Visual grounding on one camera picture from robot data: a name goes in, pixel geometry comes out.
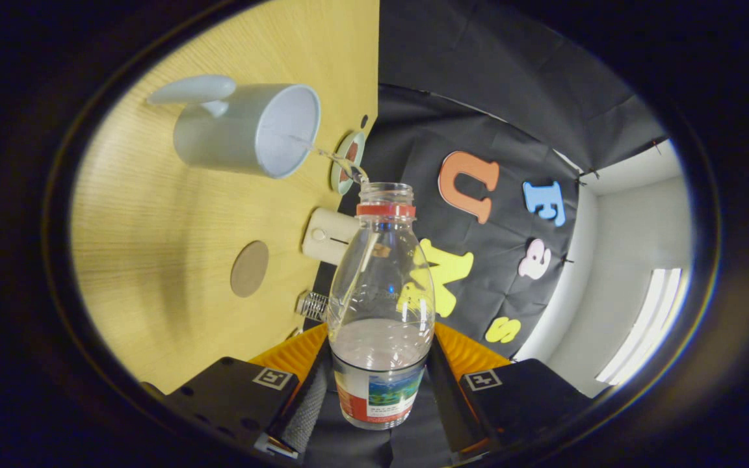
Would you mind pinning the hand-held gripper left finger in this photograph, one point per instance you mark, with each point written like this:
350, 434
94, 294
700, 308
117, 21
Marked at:
306, 413

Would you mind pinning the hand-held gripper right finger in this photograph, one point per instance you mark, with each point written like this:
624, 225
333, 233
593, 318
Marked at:
446, 409

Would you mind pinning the clear juice bottle red label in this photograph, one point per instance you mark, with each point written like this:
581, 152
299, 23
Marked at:
381, 364

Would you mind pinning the round brown coaster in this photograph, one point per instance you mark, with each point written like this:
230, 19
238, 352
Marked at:
249, 269

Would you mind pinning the white cup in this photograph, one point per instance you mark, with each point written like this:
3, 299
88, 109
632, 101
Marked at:
218, 136

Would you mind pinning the brown toast slice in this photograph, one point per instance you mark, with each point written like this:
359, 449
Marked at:
382, 250

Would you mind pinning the white toaster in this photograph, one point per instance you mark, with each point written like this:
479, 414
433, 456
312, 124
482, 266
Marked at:
329, 237

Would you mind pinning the long ceiling light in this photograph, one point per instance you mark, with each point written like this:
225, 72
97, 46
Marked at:
644, 325

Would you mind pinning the wooden table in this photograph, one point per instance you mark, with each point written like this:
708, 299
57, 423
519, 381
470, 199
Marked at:
153, 247

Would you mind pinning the pale green plate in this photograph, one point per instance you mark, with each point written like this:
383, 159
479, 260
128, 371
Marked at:
337, 175

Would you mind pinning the brown meat slice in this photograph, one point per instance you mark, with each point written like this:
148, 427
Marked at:
352, 151
345, 174

